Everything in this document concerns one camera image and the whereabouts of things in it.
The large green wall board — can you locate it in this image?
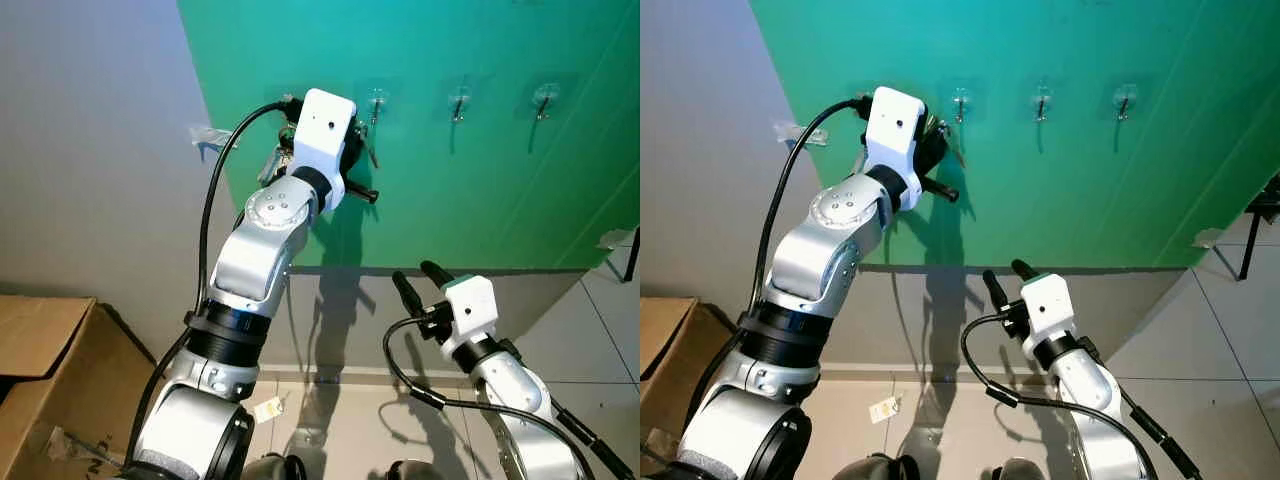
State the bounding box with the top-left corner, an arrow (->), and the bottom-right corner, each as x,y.
178,0 -> 641,271
748,0 -> 1280,269

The dark grey left robot leg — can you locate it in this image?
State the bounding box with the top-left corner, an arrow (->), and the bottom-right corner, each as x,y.
243,453 -> 308,480
830,453 -> 921,480

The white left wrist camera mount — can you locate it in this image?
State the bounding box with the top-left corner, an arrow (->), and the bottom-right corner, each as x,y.
290,88 -> 358,213
865,86 -> 926,213

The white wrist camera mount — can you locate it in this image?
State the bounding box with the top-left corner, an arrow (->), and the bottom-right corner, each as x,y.
1020,273 -> 1076,356
290,88 -> 358,213
442,275 -> 498,359
865,86 -> 926,213

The dark grey robot leg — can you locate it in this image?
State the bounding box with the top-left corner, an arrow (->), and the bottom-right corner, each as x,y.
830,453 -> 921,480
388,458 -> 446,480
990,458 -> 1046,480
243,453 -> 308,480

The brown cardboard box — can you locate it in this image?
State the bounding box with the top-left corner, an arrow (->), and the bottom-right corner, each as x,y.
640,297 -> 741,471
0,295 -> 161,480

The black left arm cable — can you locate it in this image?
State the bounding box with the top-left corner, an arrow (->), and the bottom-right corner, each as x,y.
125,95 -> 306,471
690,95 -> 876,441

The black metal chair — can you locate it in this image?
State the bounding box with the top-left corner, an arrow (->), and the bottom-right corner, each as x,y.
1235,170 -> 1280,281

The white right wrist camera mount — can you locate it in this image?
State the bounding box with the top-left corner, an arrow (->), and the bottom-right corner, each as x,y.
1020,273 -> 1076,356
442,275 -> 498,359

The dark grey right robot leg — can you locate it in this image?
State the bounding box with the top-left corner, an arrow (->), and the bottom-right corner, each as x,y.
388,458 -> 446,480
990,458 -> 1046,480

